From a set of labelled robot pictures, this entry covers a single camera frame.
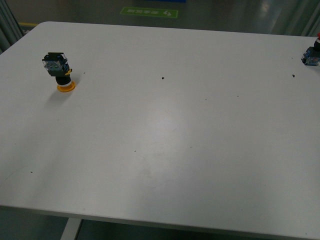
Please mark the grey curtain right side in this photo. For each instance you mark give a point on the grey curtain right side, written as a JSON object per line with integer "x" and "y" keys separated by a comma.
{"x": 310, "y": 18}

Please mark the red push button switch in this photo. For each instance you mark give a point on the red push button switch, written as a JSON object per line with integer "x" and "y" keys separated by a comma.
{"x": 311, "y": 57}

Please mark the grey curtain left side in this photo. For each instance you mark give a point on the grey curtain left side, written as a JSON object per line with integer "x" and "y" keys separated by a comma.
{"x": 10, "y": 31}

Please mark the yellow push button switch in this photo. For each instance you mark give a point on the yellow push button switch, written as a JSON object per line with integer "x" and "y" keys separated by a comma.
{"x": 58, "y": 67}

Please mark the green floor sign sticker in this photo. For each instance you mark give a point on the green floor sign sticker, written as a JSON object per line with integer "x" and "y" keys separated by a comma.
{"x": 150, "y": 12}

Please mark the grey curtain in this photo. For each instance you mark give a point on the grey curtain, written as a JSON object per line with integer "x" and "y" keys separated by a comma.
{"x": 310, "y": 18}
{"x": 10, "y": 31}

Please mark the yellow floor tape line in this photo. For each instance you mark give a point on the yellow floor tape line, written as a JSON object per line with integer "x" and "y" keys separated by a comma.
{"x": 27, "y": 24}

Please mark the white table leg frame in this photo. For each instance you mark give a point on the white table leg frame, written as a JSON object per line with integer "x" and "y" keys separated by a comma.
{"x": 71, "y": 229}

